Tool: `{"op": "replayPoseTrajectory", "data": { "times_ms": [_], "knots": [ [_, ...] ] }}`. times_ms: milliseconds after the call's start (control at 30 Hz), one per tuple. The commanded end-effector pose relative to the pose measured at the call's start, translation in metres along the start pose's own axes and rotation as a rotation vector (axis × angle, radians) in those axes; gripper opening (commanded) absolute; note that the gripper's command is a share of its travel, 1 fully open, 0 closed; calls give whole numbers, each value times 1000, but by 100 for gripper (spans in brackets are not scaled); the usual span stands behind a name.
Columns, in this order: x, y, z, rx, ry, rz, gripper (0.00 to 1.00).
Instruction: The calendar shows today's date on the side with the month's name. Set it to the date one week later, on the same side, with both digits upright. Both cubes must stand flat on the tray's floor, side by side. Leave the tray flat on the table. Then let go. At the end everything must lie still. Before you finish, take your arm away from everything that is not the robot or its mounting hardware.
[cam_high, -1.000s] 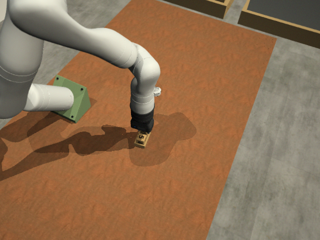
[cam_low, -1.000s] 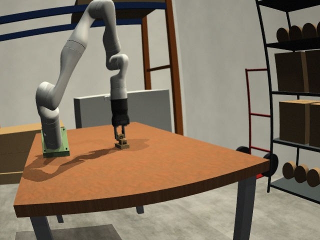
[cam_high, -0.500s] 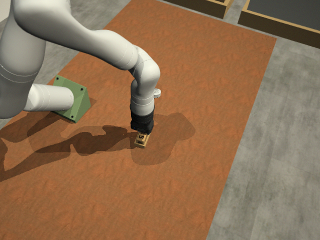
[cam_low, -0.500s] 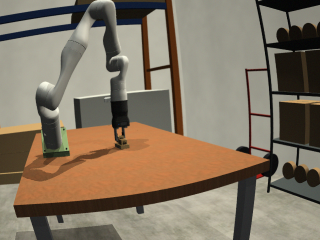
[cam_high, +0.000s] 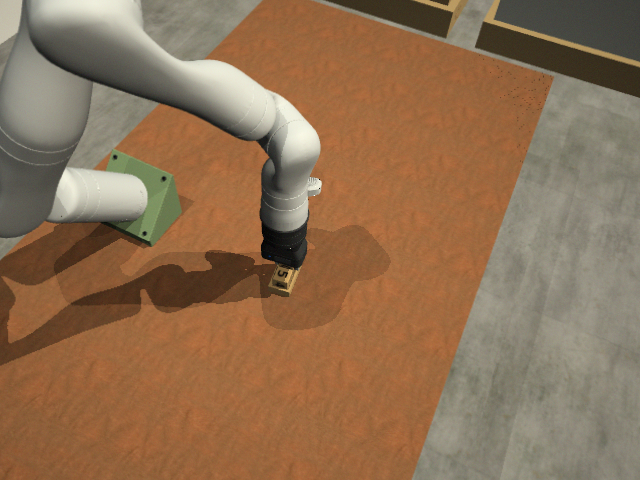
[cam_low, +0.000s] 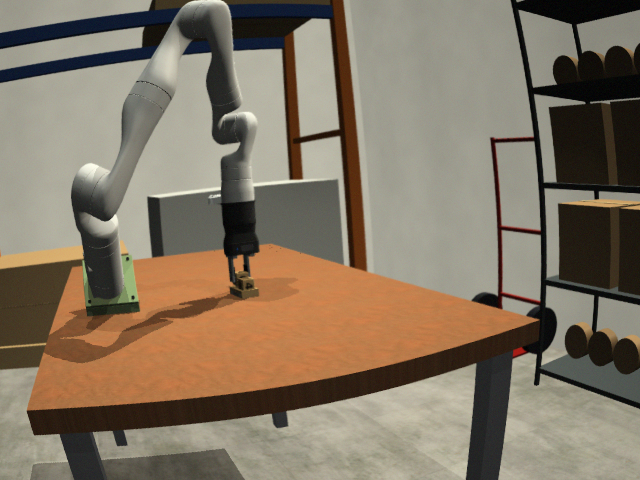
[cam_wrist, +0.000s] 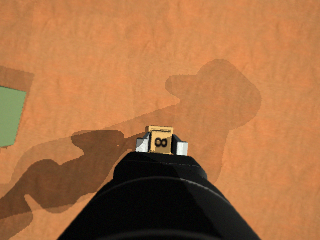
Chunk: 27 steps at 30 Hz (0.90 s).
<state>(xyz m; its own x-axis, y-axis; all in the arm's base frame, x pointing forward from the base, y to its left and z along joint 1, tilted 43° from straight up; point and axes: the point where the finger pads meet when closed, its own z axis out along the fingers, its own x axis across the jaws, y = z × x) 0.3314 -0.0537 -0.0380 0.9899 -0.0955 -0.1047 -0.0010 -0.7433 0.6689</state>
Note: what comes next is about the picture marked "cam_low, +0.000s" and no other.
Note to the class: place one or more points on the tan wooden tray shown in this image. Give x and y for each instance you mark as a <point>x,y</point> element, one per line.
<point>245,293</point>

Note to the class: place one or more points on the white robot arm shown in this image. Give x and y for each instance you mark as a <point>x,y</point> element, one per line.
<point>100,192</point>

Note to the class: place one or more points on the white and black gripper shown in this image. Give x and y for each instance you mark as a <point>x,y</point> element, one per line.
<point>239,220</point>

